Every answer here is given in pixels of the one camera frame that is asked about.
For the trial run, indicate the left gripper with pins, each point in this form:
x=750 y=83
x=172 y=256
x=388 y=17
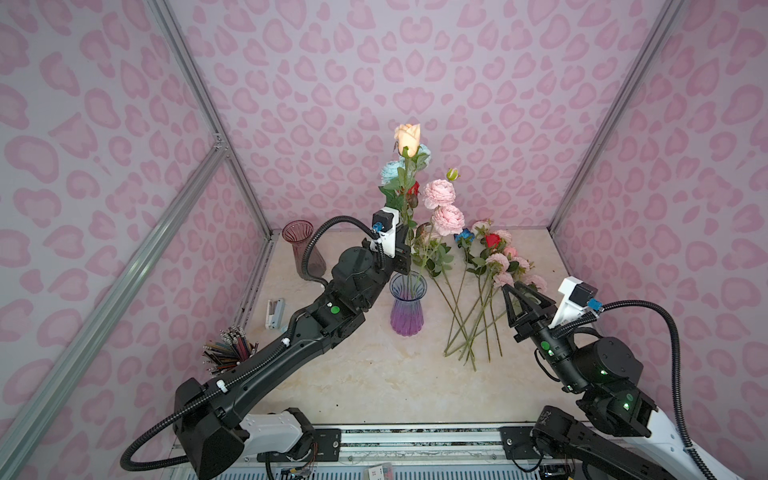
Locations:
x=399 y=258

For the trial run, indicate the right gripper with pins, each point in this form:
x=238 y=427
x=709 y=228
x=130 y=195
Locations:
x=536 y=327

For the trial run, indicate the purple gradient glass vase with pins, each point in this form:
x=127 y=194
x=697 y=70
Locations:
x=407 y=317

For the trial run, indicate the pink peony stem with bud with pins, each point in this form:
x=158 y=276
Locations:
x=432 y=253

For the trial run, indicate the red rose stem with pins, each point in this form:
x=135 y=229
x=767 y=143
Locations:
x=492 y=241
x=412 y=195

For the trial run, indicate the light blue rose stem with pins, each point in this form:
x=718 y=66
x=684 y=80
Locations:
x=388 y=176

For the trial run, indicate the peach rose stem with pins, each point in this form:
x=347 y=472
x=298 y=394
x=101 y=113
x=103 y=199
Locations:
x=408 y=140

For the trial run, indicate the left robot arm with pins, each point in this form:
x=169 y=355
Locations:
x=217 y=432

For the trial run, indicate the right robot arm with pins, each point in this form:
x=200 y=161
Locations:
x=626 y=434

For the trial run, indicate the dark red glass vase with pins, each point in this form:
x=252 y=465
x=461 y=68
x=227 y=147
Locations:
x=298 y=233

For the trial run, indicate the pink peony stem pile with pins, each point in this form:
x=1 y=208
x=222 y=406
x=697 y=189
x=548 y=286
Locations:
x=471 y=285

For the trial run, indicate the red pen holder cup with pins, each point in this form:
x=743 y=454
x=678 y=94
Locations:
x=229 y=351

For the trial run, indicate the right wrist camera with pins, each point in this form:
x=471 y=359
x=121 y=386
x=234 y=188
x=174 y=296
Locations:
x=578 y=299

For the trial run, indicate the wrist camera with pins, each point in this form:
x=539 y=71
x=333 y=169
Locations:
x=578 y=299
x=384 y=225

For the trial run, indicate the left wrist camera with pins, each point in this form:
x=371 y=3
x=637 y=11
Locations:
x=384 y=225

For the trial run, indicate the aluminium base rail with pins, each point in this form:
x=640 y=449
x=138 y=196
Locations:
x=431 y=451

